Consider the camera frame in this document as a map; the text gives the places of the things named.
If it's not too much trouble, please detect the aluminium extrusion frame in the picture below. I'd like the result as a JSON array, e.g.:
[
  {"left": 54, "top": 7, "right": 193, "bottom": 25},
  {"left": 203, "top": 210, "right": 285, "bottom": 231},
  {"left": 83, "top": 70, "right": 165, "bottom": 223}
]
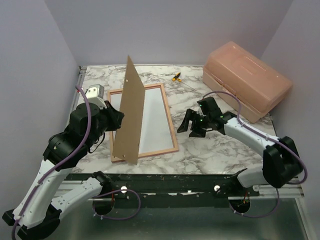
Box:
[{"left": 27, "top": 65, "right": 96, "bottom": 240}]

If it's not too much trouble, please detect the pink translucent plastic box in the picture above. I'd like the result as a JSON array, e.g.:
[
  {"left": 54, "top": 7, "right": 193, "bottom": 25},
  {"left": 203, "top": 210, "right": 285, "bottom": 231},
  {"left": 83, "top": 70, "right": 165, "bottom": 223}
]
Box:
[{"left": 202, "top": 41, "right": 293, "bottom": 123}]

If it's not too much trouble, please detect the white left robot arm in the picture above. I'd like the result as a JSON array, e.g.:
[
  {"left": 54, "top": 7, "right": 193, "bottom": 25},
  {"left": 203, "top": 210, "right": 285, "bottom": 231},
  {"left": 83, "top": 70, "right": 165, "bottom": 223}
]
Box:
[{"left": 2, "top": 101, "right": 125, "bottom": 240}]

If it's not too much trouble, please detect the landscape photo print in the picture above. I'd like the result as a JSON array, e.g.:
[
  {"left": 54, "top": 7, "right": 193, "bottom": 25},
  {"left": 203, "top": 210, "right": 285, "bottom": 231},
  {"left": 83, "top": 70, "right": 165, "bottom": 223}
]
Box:
[{"left": 109, "top": 87, "right": 176, "bottom": 158}]

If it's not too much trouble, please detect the brown frame backing board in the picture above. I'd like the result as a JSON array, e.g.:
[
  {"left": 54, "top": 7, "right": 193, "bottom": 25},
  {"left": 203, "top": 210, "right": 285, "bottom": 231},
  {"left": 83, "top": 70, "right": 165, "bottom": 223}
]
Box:
[{"left": 111, "top": 56, "right": 145, "bottom": 165}]

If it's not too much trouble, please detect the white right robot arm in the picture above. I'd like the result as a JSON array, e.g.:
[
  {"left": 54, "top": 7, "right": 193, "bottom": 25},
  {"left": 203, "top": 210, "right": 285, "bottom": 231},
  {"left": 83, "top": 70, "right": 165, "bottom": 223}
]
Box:
[{"left": 177, "top": 97, "right": 303, "bottom": 196}]

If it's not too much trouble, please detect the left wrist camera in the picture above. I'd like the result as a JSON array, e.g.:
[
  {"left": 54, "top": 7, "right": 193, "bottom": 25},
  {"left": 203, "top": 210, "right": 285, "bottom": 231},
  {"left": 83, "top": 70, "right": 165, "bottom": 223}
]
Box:
[{"left": 85, "top": 84, "right": 108, "bottom": 110}]

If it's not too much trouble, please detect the yellow black T-handle hex key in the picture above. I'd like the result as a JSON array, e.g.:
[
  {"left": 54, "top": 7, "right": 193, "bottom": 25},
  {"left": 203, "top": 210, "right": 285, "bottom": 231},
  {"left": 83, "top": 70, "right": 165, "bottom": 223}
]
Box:
[{"left": 171, "top": 72, "right": 196, "bottom": 91}]

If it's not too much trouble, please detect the pink wooden picture frame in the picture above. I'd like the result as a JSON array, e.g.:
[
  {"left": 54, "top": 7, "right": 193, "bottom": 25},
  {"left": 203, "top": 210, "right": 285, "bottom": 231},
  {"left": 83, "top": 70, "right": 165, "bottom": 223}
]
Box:
[{"left": 108, "top": 83, "right": 179, "bottom": 165}]

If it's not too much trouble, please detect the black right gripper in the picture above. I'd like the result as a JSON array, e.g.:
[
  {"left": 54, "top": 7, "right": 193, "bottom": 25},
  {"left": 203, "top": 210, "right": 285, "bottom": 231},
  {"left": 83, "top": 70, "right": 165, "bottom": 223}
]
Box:
[{"left": 177, "top": 108, "right": 212, "bottom": 138}]

